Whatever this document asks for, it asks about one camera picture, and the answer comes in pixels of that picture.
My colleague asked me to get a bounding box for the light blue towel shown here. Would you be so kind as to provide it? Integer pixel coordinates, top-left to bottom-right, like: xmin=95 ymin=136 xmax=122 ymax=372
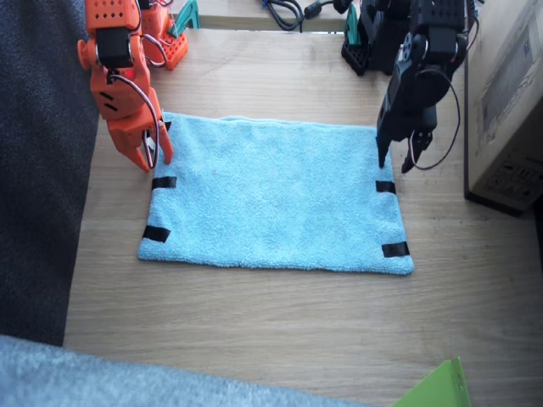
xmin=136 ymin=110 xmax=416 ymax=276

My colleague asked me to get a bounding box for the green clamp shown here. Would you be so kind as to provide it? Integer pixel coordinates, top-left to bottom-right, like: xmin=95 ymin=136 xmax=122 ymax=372
xmin=344 ymin=5 xmax=362 ymax=46
xmin=169 ymin=0 xmax=201 ymax=37

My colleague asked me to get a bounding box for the brown cardboard box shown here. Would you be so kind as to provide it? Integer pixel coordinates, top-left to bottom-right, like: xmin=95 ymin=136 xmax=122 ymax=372
xmin=463 ymin=0 xmax=543 ymax=218

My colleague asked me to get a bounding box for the grey fabric cushion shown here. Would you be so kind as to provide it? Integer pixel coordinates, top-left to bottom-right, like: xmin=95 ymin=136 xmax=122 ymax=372
xmin=0 ymin=333 xmax=371 ymax=407

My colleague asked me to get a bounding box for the bright green sheet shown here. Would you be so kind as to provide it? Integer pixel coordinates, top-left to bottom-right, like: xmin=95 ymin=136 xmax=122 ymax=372
xmin=391 ymin=356 xmax=473 ymax=407

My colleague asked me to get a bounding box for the white servo cable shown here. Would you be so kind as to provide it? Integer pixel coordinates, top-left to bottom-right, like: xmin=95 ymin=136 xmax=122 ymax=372
xmin=107 ymin=73 xmax=165 ymax=169

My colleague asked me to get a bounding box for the thin dark servo cable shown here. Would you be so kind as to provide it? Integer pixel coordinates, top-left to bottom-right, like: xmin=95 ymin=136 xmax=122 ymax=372
xmin=409 ymin=67 xmax=462 ymax=170

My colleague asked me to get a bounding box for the black cable with ferrite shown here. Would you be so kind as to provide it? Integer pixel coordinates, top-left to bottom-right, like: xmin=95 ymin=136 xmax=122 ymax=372
xmin=301 ymin=0 xmax=355 ymax=21

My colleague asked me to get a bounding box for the black looped cable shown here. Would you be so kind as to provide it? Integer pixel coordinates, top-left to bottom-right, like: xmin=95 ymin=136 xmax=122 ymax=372
xmin=255 ymin=0 xmax=307 ymax=33

